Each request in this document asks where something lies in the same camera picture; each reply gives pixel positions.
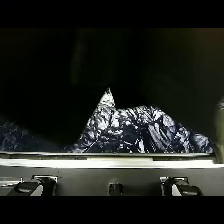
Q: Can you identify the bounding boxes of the black T-shirt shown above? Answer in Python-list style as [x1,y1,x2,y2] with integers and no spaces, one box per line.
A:
[0,27,224,152]

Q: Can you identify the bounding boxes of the silver frame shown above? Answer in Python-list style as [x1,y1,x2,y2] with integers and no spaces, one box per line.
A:
[0,151,224,197]

